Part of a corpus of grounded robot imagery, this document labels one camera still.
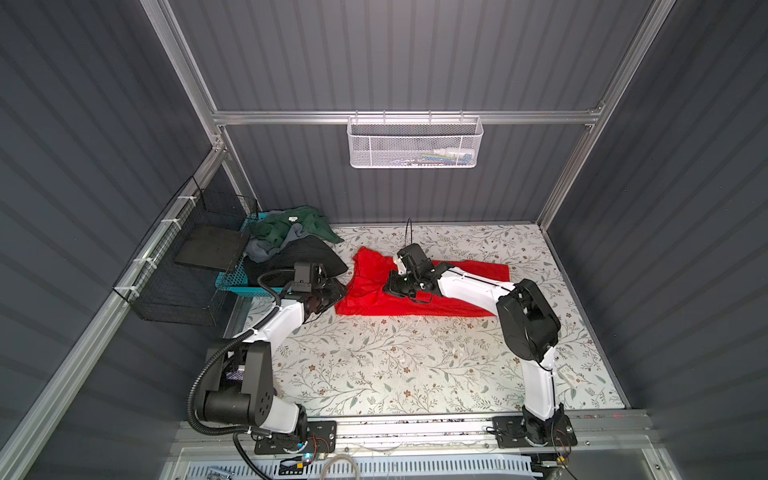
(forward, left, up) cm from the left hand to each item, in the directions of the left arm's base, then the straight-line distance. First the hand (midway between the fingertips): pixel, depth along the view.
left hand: (341, 290), depth 91 cm
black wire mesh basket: (-4, +38, +17) cm, 42 cm away
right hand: (0, -13, -1) cm, 13 cm away
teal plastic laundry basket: (+9, +36, -5) cm, 38 cm away
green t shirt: (+20, +22, +9) cm, 31 cm away
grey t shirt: (+12, +27, +6) cm, 30 cm away
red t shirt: (+1, -7, -5) cm, 8 cm away
